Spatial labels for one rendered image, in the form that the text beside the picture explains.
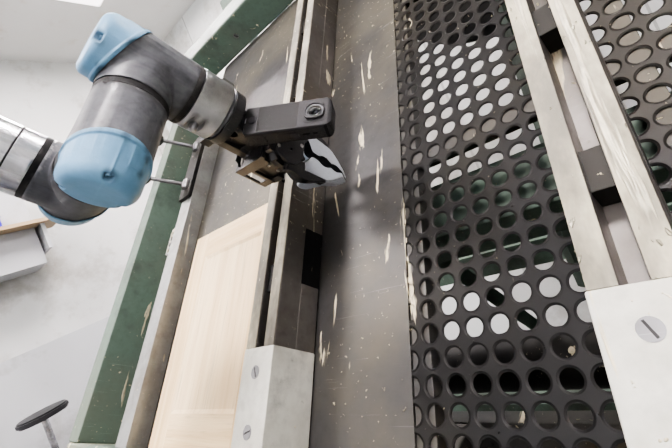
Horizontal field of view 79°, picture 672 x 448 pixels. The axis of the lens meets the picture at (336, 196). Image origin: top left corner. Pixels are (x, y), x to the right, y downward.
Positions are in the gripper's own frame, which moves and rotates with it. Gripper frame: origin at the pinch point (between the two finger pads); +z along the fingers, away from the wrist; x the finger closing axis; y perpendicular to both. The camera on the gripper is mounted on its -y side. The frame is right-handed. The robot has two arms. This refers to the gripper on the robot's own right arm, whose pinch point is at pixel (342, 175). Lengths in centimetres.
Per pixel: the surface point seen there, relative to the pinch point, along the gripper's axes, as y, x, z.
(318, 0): 8.0, -46.5, -2.4
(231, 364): 23.3, 25.8, 1.0
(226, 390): 23.4, 29.6, 1.0
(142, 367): 52, 26, -1
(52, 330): 409, -23, 55
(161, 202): 76, -21, 1
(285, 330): 5.6, 22.9, -3.0
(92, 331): 408, -27, 87
